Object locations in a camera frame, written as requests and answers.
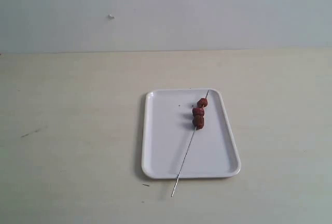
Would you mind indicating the dark brown meatball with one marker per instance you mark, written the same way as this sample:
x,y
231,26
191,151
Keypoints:
x,y
198,122

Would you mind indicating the thin metal skewer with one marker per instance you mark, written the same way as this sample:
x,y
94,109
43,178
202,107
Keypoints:
x,y
185,156

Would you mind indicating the white rectangular plastic tray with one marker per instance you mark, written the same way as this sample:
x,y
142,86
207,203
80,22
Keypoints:
x,y
167,131

